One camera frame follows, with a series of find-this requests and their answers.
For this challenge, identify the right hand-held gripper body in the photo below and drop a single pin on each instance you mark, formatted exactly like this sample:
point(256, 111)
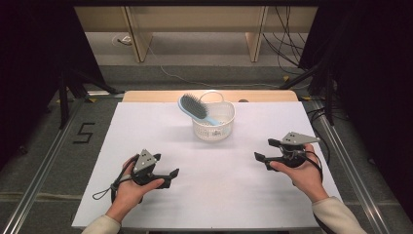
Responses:
point(297, 139)

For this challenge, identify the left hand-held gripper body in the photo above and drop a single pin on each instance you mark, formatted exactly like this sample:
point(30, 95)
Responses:
point(144, 162)

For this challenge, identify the white plastic basket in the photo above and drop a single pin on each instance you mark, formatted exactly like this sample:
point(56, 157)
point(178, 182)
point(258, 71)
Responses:
point(211, 134)

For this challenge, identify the light blue hairbrush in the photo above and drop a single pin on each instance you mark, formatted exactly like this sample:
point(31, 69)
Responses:
point(194, 107)

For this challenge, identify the person's left hand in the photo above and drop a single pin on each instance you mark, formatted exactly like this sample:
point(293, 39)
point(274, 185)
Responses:
point(128, 195)

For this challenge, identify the person's right hand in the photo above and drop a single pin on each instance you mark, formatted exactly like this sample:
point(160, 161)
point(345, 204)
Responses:
point(307, 178)

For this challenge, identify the dark round table grommet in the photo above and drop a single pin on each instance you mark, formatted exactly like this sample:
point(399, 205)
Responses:
point(243, 100)

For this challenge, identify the black metal stand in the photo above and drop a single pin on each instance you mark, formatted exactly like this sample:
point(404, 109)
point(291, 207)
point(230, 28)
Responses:
point(329, 97)
point(63, 97)

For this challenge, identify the black curtain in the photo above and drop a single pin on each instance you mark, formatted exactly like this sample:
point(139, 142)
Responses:
point(373, 81)
point(35, 65)

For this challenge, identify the round floor socket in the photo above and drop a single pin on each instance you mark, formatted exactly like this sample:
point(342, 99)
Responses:
point(123, 39)

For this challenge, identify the beige wooden desk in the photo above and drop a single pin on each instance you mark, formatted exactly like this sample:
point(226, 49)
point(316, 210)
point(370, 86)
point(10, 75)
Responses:
point(195, 18)

